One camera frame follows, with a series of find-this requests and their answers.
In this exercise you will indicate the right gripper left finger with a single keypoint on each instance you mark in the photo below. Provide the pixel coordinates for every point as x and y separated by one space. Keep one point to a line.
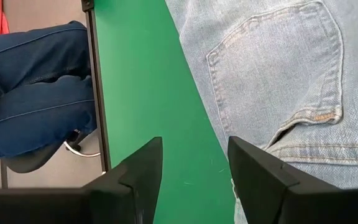
138 186

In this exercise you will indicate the black table edge rail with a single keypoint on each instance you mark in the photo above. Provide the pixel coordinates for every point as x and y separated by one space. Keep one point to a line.
98 93

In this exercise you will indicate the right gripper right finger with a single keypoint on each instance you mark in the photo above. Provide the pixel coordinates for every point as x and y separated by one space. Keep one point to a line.
259 186

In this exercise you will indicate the person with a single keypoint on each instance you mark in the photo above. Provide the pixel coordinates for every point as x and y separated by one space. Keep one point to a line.
36 118

